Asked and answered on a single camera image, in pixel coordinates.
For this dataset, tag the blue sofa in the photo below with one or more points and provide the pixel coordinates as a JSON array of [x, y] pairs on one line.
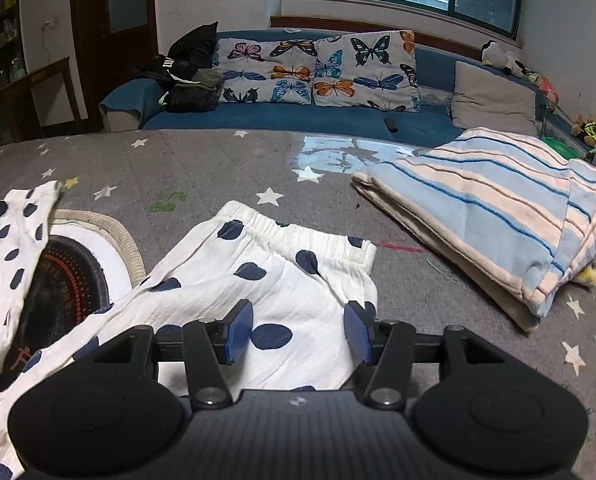
[[134, 106]]

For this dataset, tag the butterfly pillow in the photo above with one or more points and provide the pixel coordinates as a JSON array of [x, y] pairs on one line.
[[373, 69], [265, 71]]

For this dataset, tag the round table heater opening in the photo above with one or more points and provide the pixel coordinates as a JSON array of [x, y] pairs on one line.
[[90, 261]]

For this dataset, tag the grey plain cushion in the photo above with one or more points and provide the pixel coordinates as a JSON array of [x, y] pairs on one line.
[[483, 99]]

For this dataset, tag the striped folded blanket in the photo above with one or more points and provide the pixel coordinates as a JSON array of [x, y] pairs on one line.
[[514, 215]]

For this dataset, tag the white navy dotted garment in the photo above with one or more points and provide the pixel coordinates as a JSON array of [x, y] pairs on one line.
[[297, 280]]

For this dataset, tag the dark wooden door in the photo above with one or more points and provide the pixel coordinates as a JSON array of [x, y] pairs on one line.
[[113, 40]]

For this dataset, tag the black bag on sofa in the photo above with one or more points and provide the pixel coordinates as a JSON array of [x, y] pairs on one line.
[[186, 75]]

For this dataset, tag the white plush toy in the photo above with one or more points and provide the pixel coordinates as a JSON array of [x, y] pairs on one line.
[[492, 55]]

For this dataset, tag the grey star tablecloth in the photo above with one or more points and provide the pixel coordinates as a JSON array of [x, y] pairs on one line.
[[159, 184]]

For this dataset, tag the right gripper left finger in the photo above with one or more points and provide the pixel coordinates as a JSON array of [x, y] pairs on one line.
[[206, 347]]

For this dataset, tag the right butterfly pillow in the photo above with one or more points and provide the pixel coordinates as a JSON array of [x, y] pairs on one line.
[[373, 69]]

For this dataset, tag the colourful plush toys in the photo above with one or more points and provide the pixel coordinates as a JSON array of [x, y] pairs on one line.
[[578, 133]]

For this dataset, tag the dark wooden desk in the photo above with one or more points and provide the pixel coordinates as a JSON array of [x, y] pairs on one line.
[[19, 118]]

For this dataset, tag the left butterfly pillow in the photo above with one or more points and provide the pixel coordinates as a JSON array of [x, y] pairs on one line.
[[265, 71]]

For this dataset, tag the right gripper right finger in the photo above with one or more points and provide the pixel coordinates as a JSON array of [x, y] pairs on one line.
[[387, 348]]

